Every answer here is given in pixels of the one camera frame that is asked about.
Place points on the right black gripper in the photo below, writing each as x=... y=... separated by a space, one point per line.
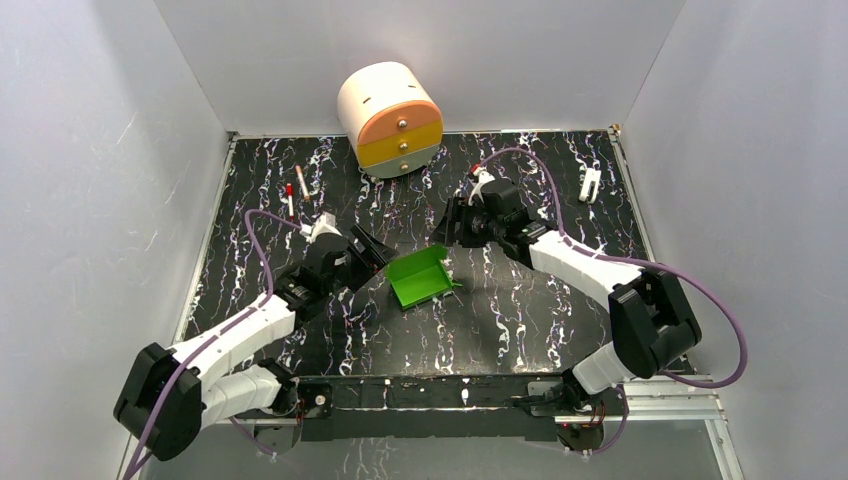
x=458 y=210

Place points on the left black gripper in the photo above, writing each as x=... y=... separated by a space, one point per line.
x=361 y=250

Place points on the green paper box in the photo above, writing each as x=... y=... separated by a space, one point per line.
x=420 y=276

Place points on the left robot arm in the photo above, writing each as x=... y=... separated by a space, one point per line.
x=232 y=344

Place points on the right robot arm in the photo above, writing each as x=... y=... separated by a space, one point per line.
x=652 y=322

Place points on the pink marker pen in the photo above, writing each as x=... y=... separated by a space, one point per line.
x=302 y=183

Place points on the red capped marker pen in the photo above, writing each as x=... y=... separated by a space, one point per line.
x=290 y=201

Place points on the small white plastic clip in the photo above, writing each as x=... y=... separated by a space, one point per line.
x=590 y=185

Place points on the round three-drawer storage cabinet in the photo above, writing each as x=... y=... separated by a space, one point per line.
x=391 y=122

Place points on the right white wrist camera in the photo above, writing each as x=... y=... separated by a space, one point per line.
x=479 y=177

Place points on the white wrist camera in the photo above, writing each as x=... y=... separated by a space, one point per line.
x=479 y=177
x=325 y=224

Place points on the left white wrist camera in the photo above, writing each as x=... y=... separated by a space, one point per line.
x=325 y=224

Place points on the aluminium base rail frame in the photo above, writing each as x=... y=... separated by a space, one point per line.
x=537 y=408

